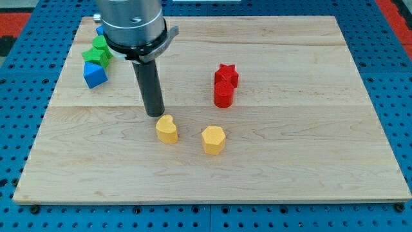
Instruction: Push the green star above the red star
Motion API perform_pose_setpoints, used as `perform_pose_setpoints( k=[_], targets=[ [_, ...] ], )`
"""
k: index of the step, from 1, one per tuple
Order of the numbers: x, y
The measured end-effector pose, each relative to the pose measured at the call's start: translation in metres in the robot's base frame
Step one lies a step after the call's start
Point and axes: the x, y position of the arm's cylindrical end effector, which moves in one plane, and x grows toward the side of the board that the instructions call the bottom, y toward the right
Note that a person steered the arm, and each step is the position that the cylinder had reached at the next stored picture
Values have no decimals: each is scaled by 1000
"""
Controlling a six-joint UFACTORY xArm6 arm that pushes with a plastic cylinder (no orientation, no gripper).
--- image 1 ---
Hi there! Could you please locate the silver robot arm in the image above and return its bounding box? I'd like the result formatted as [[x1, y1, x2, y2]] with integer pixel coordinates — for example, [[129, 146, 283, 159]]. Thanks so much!
[[96, 0, 180, 63]]

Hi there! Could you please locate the yellow heart block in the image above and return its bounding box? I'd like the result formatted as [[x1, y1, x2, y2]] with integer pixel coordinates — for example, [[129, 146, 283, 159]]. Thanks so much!
[[155, 115, 178, 144]]

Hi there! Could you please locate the red cylinder block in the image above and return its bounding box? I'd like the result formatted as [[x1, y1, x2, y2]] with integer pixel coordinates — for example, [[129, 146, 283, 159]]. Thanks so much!
[[214, 81, 234, 108]]

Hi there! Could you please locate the blue cube block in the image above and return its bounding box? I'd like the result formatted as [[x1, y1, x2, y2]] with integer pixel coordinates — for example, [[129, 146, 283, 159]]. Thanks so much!
[[83, 62, 108, 89]]

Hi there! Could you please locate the green star block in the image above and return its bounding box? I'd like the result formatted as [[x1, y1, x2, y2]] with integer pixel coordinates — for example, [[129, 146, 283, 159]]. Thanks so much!
[[82, 47, 109, 68]]

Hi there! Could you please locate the yellow hexagon block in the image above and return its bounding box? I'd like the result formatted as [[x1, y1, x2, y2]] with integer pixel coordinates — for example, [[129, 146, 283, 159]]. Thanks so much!
[[201, 126, 226, 155]]

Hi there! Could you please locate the red star block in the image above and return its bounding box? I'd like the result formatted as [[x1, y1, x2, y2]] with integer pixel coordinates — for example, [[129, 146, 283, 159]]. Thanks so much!
[[214, 64, 239, 88]]

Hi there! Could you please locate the wooden board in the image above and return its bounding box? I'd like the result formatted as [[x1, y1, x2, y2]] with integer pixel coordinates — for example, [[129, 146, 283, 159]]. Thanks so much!
[[13, 16, 411, 205]]

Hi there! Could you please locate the small blue block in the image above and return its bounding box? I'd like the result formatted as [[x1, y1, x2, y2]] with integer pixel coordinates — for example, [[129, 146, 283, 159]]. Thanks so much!
[[96, 25, 104, 36]]

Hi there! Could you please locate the green rounded block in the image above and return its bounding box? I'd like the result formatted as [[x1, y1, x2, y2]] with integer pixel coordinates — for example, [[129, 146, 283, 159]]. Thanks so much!
[[92, 35, 113, 59]]

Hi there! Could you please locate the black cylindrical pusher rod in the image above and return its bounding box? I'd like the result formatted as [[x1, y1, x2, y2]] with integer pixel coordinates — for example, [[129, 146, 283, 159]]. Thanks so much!
[[133, 60, 165, 117]]

